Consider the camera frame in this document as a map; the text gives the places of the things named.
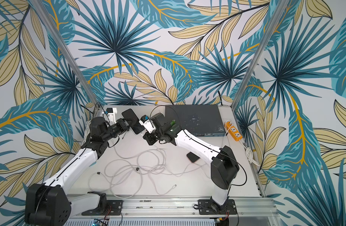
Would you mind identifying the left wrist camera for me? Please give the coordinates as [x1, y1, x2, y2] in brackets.
[106, 107, 117, 124]

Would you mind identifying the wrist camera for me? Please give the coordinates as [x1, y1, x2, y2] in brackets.
[106, 107, 117, 124]
[139, 115, 156, 134]

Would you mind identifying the orange power strip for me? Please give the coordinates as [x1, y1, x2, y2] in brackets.
[225, 121, 243, 141]

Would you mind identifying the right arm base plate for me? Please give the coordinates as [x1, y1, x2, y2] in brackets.
[193, 199, 237, 215]

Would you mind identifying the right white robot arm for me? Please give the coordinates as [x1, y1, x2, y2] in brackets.
[139, 119, 240, 211]

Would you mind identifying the aluminium mounting rail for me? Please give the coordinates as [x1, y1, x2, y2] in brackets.
[42, 196, 281, 219]

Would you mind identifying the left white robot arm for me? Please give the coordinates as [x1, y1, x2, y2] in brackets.
[24, 117, 130, 226]

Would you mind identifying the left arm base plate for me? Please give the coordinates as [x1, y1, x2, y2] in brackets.
[81, 200, 123, 216]

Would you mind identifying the white power strip cord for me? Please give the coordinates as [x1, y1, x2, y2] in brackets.
[240, 139, 261, 167]

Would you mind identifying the black phone light case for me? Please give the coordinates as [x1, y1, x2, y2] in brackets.
[121, 108, 145, 135]

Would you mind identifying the white charging cable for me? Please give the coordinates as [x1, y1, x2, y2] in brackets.
[88, 141, 213, 199]

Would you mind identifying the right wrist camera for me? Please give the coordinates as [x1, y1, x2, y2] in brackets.
[139, 115, 156, 134]

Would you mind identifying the dark phone pink case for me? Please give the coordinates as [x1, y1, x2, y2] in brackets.
[186, 152, 200, 163]

